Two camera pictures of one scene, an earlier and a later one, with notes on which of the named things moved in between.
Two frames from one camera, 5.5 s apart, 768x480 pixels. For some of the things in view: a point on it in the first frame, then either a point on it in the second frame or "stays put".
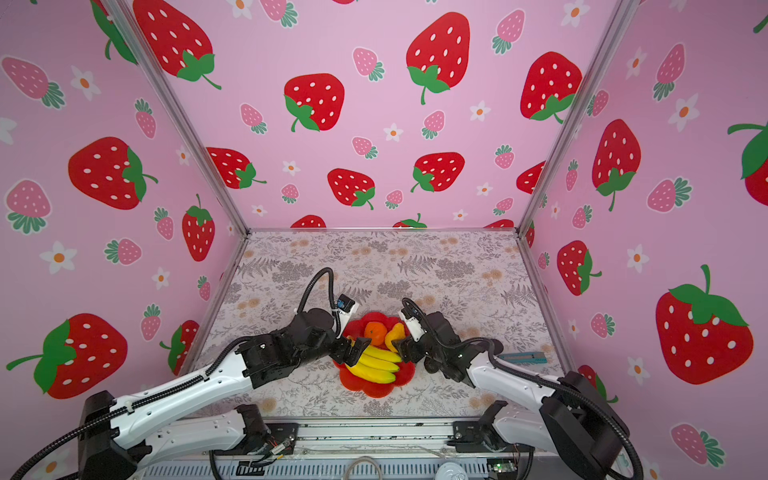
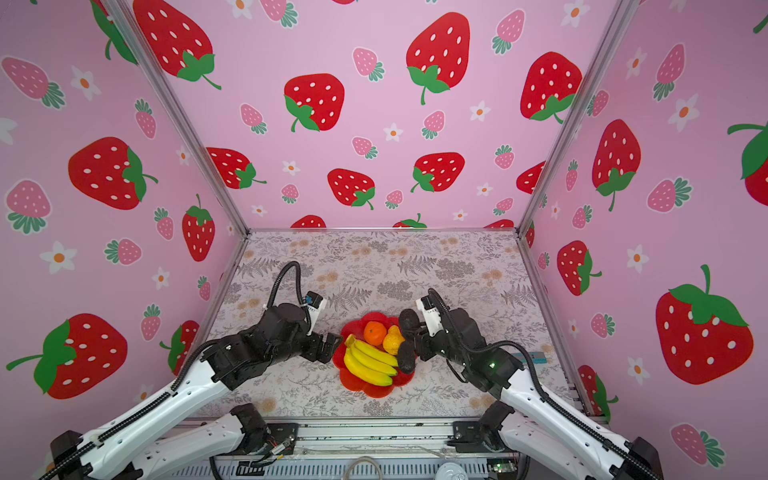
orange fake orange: x=377 y=332 stays put
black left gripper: x=344 y=354 → x=332 y=345
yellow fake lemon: x=395 y=333 stays put
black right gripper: x=406 y=344 → x=424 y=347
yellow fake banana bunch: x=377 y=365 stays put
